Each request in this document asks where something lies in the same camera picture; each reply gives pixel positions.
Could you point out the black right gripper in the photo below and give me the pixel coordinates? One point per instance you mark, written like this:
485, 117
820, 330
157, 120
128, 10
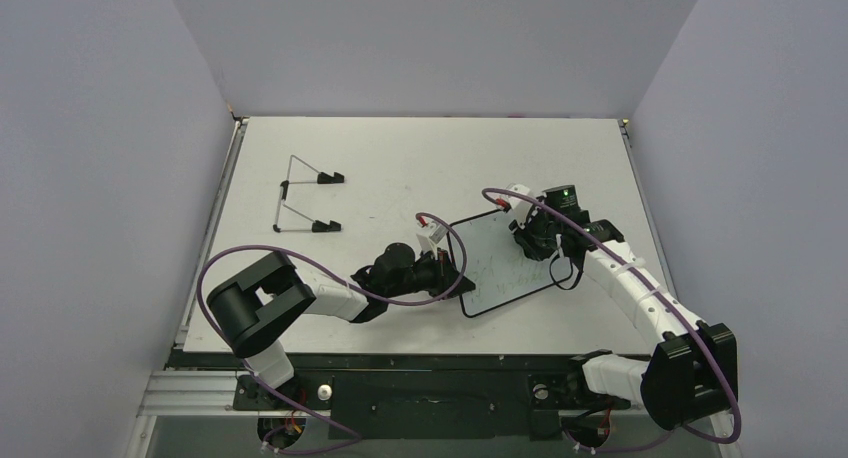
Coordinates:
530, 235

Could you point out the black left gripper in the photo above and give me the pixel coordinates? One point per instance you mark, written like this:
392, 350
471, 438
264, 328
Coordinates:
445, 275

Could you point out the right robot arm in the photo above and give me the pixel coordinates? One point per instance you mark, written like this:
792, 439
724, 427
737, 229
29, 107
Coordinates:
692, 372

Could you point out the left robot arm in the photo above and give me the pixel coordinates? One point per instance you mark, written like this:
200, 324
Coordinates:
256, 306

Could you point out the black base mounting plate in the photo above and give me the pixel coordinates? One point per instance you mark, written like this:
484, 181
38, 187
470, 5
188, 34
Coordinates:
465, 396

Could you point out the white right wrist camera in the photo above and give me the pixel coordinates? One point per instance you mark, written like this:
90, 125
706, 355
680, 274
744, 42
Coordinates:
520, 211

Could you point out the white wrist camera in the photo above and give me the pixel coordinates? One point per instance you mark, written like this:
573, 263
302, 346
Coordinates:
430, 235
520, 211

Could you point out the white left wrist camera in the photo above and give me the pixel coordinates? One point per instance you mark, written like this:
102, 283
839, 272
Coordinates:
430, 235

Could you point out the wire whiteboard stand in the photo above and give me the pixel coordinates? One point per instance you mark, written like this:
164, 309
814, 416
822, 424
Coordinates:
295, 205

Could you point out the aluminium frame rail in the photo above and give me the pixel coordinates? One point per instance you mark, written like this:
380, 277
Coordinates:
213, 201

